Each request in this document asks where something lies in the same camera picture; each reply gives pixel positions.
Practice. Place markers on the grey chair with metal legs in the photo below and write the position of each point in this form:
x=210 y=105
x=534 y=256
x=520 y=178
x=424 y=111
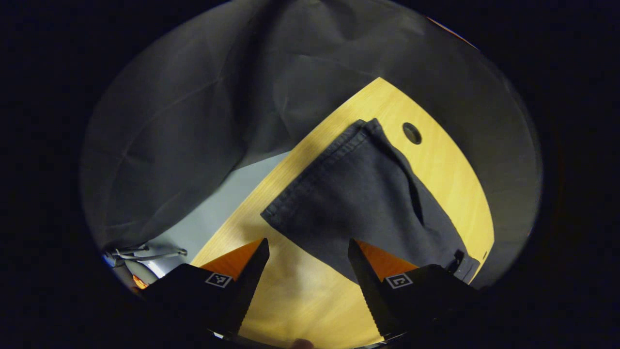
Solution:
x=145 y=255

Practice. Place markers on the dark grey jeans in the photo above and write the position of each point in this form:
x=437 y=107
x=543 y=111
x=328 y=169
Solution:
x=358 y=194

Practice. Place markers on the black backdrop cloth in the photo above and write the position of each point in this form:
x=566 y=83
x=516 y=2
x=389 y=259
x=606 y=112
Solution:
x=193 y=121

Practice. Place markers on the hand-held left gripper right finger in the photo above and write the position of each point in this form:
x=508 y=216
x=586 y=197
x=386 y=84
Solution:
x=368 y=286

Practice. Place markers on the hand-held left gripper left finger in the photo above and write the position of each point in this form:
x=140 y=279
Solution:
x=252 y=286

